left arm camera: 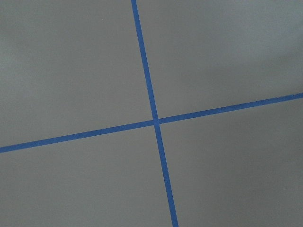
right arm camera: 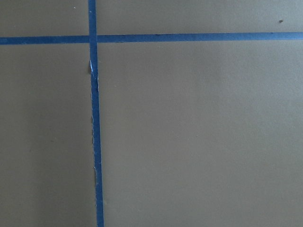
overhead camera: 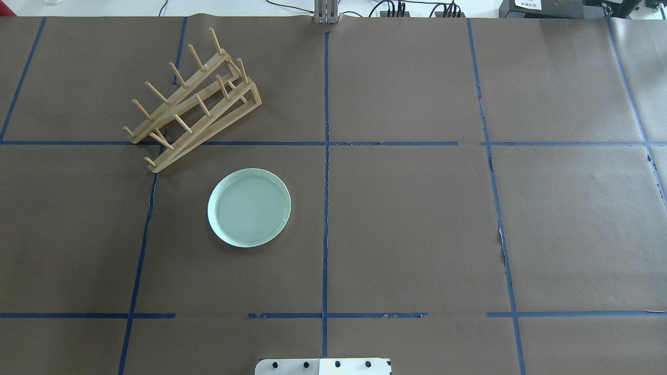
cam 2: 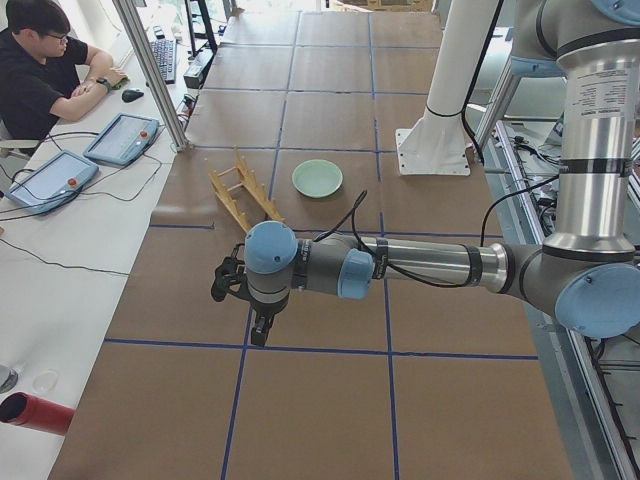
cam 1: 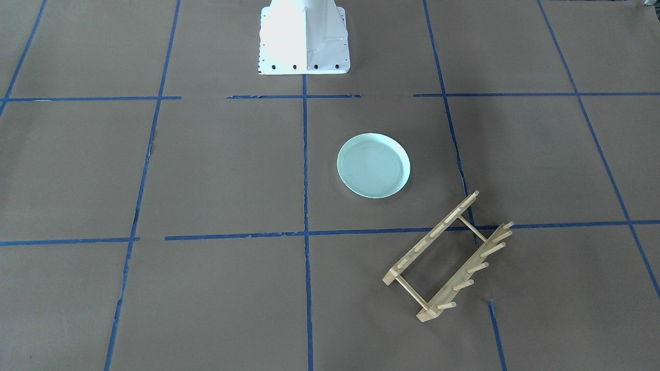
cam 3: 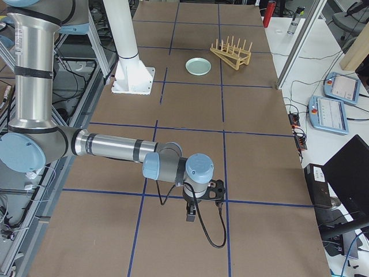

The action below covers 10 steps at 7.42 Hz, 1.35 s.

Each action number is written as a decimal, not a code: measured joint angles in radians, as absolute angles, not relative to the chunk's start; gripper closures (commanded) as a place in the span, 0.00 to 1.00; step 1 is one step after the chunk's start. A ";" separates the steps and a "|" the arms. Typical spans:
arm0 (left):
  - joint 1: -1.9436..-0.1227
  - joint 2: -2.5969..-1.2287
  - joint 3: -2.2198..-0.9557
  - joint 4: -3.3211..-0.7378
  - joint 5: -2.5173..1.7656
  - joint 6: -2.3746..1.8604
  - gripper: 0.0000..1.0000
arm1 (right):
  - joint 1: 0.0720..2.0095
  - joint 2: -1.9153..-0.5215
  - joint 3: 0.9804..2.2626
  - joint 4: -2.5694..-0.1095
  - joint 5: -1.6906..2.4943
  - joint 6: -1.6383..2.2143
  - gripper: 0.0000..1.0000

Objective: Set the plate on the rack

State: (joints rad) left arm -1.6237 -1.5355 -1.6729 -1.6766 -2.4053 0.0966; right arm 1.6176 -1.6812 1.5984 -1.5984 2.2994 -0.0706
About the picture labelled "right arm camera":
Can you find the long vertical blue tape line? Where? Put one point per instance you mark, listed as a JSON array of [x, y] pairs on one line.
[[95, 111]]

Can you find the long horizontal blue tape line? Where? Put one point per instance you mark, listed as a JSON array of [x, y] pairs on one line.
[[85, 39]]

